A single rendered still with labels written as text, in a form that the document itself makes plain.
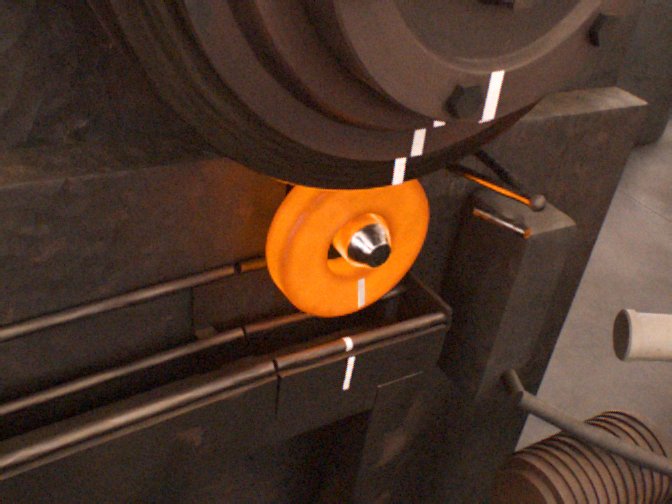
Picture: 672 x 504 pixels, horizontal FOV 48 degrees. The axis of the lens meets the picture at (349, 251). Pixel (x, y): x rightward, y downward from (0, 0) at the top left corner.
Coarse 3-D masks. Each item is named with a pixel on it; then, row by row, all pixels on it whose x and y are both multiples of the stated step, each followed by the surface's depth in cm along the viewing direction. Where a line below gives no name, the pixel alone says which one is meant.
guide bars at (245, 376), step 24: (360, 336) 72; (384, 336) 73; (288, 360) 68; (312, 360) 69; (216, 384) 64; (240, 384) 65; (144, 408) 61; (168, 408) 62; (72, 432) 59; (96, 432) 60; (0, 456) 56; (24, 456) 57; (48, 456) 59
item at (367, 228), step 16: (288, 192) 71; (352, 224) 64; (368, 224) 64; (336, 240) 65; (352, 240) 64; (368, 240) 63; (384, 240) 64; (352, 256) 64; (368, 256) 63; (384, 256) 65
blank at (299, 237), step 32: (320, 192) 61; (352, 192) 63; (384, 192) 65; (416, 192) 67; (288, 224) 62; (320, 224) 63; (384, 224) 68; (416, 224) 69; (288, 256) 63; (320, 256) 65; (416, 256) 72; (288, 288) 65; (320, 288) 67; (352, 288) 69; (384, 288) 72
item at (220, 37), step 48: (192, 0) 43; (240, 0) 44; (288, 0) 44; (240, 48) 46; (288, 48) 46; (240, 96) 48; (288, 96) 50; (336, 96) 50; (384, 96) 52; (336, 144) 55; (384, 144) 57; (432, 144) 60
